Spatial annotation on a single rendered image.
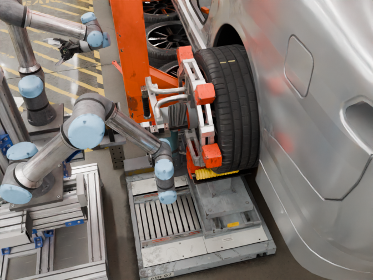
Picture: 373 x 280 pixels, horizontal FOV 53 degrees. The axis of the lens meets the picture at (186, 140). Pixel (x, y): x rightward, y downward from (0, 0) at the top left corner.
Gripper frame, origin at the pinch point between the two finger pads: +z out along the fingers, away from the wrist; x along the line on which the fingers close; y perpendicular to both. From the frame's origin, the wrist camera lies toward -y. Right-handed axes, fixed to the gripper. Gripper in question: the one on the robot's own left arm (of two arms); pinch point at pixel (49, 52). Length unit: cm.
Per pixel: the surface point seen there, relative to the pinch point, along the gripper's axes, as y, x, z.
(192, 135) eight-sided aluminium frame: 17, 62, -66
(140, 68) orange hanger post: -5, 24, -44
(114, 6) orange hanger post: 0.6, -14.8, -43.7
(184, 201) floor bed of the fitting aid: 17, 116, -48
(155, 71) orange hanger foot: -18, 34, -50
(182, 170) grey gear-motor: -8, 111, -48
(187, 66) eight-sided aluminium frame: 28, 14, -74
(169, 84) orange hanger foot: -12, 41, -57
